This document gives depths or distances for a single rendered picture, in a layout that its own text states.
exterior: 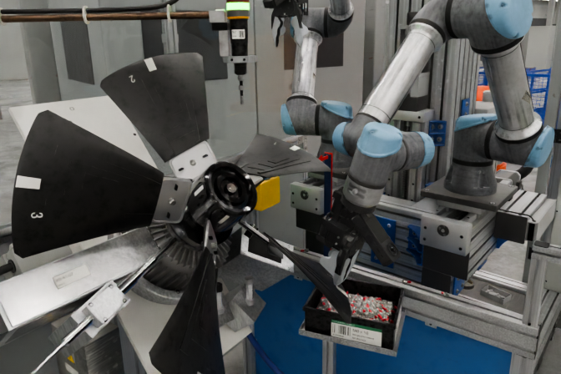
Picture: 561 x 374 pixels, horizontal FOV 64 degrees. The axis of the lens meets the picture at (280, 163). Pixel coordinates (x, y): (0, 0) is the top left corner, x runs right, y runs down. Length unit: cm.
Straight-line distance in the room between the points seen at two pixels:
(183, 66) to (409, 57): 51
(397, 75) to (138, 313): 76
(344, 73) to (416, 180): 400
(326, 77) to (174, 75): 441
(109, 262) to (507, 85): 97
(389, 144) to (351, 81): 483
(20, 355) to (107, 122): 80
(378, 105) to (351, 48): 461
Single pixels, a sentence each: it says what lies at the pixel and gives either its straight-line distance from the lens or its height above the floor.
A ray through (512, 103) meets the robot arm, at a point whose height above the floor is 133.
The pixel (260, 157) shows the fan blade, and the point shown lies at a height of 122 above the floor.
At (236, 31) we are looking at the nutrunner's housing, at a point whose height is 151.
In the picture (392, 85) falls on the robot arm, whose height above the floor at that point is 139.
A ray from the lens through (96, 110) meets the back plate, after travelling 121.
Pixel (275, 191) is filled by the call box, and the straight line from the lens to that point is 144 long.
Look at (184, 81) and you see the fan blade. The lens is 101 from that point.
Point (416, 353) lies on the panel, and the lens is 138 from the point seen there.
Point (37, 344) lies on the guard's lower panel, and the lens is 167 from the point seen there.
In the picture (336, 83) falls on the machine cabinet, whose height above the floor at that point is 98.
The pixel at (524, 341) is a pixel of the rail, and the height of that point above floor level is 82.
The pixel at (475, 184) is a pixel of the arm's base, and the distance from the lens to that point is 144.
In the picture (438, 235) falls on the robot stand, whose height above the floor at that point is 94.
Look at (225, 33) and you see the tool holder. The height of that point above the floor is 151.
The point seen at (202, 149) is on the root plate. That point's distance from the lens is 94.
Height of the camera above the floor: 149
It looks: 15 degrees down
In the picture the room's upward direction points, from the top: 1 degrees counter-clockwise
